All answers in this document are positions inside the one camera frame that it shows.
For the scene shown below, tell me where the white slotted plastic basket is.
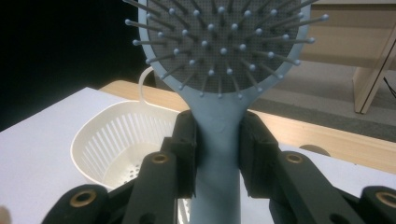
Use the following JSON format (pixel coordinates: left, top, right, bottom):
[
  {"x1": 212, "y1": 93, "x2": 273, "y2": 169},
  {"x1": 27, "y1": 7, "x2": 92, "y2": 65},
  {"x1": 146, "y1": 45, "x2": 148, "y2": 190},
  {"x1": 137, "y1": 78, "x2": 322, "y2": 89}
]
[{"x1": 70, "y1": 65, "x2": 191, "y2": 224}]

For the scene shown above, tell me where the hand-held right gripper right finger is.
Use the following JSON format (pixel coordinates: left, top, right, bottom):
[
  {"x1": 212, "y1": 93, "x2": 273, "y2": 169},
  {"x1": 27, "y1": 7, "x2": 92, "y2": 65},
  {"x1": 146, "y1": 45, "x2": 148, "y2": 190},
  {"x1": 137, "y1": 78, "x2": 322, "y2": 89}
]
[{"x1": 238, "y1": 111, "x2": 366, "y2": 224}]

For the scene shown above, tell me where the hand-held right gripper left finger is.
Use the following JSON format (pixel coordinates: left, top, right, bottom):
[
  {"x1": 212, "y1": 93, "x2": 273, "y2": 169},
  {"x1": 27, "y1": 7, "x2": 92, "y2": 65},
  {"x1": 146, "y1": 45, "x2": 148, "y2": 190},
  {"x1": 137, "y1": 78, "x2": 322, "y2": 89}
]
[{"x1": 122, "y1": 109, "x2": 199, "y2": 224}]

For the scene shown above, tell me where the light wooden desk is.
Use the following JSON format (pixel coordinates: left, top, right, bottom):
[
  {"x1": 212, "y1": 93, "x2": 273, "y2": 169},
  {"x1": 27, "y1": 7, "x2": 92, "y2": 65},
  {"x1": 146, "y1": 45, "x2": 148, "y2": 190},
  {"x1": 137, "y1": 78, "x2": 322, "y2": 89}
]
[{"x1": 299, "y1": 0, "x2": 396, "y2": 115}]

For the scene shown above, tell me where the black cable bundle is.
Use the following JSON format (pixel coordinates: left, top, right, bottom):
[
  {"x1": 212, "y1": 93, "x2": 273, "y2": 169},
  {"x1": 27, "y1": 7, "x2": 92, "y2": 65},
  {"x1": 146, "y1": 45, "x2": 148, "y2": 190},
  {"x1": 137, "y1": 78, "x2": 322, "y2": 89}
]
[{"x1": 382, "y1": 76, "x2": 396, "y2": 95}]

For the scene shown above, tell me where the dark round table grommet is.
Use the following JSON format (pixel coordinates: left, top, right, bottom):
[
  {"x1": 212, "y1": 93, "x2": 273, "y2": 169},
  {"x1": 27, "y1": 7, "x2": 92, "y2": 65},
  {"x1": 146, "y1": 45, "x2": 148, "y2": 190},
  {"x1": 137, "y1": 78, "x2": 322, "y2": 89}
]
[{"x1": 298, "y1": 144, "x2": 332, "y2": 158}]

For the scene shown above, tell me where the black curtain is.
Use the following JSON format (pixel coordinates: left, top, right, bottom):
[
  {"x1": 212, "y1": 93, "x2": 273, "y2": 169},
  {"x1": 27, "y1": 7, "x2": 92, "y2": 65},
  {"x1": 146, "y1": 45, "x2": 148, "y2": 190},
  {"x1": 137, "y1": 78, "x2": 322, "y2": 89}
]
[{"x1": 0, "y1": 0, "x2": 157, "y2": 133}]

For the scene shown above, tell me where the light blue hairbrush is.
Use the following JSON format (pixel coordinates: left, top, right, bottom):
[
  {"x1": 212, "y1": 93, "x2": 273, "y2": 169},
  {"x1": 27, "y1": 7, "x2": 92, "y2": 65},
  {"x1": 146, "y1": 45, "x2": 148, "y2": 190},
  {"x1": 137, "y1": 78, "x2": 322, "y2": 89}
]
[{"x1": 122, "y1": 0, "x2": 331, "y2": 224}]

